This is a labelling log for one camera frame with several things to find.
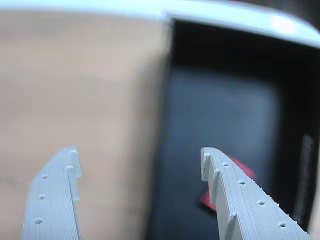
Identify white table rim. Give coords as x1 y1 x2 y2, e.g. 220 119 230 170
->
0 0 320 48

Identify red lego block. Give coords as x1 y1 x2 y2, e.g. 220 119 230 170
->
199 154 256 212

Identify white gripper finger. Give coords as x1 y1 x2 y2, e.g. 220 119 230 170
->
21 144 83 240
199 146 311 240

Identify black rectangular bin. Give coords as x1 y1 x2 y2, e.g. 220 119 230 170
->
144 13 320 240

